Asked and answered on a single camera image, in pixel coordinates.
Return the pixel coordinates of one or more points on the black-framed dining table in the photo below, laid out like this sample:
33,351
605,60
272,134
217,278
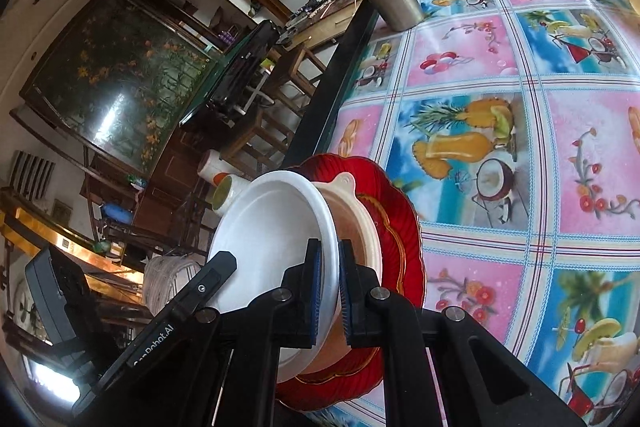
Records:
330,97

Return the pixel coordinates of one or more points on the large cream plastic bowl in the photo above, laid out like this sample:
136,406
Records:
355,227

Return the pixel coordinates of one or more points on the green-topped mahjong table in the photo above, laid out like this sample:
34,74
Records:
240,62

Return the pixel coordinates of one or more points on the white green-rimmed container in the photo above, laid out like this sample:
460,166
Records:
235,192

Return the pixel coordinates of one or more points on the wall vent grille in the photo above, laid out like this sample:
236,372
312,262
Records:
32,174

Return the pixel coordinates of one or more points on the blue bag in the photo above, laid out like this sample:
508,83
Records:
117,212

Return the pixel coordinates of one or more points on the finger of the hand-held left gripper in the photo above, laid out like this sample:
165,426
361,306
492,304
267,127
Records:
212,279

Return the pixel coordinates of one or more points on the printed fruit tablecloth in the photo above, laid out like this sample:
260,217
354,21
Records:
575,147

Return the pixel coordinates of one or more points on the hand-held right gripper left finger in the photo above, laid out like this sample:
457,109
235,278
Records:
314,302

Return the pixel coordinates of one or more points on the brown wooden stool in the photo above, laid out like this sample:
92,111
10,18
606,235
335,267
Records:
290,67
245,142

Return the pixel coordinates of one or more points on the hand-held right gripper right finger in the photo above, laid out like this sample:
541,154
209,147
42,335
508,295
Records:
346,307

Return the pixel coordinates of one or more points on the large red scalloped plate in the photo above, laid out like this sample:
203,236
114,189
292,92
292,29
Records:
325,394

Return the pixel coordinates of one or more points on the large fish tank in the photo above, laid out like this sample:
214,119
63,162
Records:
110,77

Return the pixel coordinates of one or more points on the striped cushion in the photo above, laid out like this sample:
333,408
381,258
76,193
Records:
170,277

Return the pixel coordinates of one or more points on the white disposable bowl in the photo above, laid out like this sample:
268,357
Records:
265,227

